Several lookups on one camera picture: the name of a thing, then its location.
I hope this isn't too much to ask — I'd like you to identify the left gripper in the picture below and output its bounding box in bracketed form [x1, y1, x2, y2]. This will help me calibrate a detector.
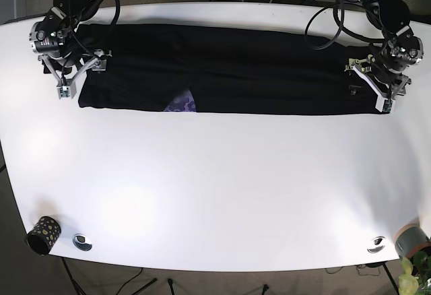
[345, 55, 411, 114]

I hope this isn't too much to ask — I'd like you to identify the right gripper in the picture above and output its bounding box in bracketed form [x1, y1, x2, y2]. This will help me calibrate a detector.
[43, 49, 111, 99]

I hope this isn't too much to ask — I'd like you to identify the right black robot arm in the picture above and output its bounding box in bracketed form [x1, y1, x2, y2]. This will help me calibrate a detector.
[29, 0, 121, 98]

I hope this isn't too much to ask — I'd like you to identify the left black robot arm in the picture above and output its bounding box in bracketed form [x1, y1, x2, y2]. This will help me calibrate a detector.
[332, 0, 424, 113]

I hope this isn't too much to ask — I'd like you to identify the grey flower pot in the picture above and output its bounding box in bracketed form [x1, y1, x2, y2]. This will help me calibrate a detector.
[394, 224, 430, 259]

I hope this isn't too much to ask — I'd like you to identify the right silver table grommet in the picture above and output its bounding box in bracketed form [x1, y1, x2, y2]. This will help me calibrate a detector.
[367, 236, 387, 254]

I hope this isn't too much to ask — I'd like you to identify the silver table grommet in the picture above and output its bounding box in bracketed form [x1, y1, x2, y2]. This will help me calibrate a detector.
[367, 236, 387, 254]
[72, 234, 92, 251]

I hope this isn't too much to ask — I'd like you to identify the left silver table grommet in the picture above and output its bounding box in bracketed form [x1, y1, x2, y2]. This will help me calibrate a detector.
[72, 234, 92, 251]

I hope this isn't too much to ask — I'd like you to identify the black gold-dotted cup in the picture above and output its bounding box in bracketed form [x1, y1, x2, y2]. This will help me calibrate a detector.
[25, 216, 62, 255]

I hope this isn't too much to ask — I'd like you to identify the green potted plant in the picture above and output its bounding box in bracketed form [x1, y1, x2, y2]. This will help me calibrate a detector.
[398, 251, 430, 295]

